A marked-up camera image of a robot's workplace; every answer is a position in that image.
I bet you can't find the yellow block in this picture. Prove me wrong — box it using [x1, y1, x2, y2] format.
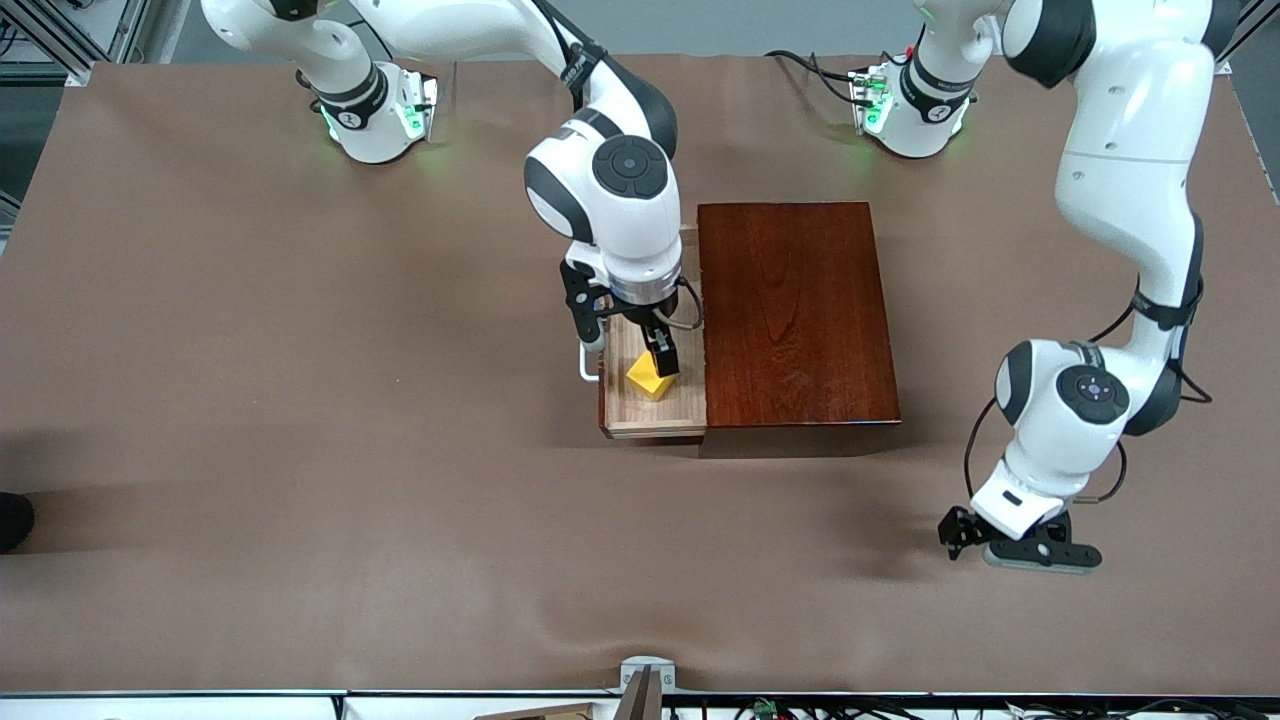
[626, 352, 676, 403]

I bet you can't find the dark red-brown wooden cabinet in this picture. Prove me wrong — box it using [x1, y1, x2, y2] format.
[697, 201, 903, 460]

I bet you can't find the brown table cover mat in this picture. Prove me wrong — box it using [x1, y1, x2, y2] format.
[0, 55, 1280, 696]

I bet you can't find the brown cardboard piece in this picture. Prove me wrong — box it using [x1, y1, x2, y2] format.
[470, 700, 601, 720]

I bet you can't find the black round object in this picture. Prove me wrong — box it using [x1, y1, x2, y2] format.
[0, 492, 36, 554]

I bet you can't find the black base power cable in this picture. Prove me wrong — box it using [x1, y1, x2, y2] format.
[765, 48, 866, 106]

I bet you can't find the grey metal clamp bracket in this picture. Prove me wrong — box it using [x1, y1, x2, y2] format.
[619, 655, 677, 694]

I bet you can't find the aluminium post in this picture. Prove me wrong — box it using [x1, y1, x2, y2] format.
[612, 668, 664, 720]

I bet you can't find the aluminium frame profile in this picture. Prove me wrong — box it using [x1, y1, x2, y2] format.
[1215, 0, 1280, 76]
[0, 0, 151, 86]

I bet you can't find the white table frame rail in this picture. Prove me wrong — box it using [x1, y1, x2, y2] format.
[0, 693, 621, 720]

